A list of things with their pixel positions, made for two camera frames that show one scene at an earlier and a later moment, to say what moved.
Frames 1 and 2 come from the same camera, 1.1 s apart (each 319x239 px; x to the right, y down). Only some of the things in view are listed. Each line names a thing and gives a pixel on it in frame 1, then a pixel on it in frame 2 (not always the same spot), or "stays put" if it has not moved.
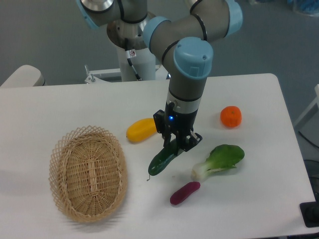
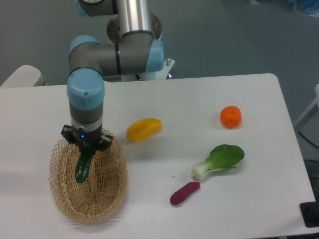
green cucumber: [163, 159] -> [86, 153]
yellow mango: [141, 129] stays put
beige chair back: [25, 75] stays put
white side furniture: [309, 119] stays put
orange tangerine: [231, 116] stays put
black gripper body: [176, 128] -> [100, 142]
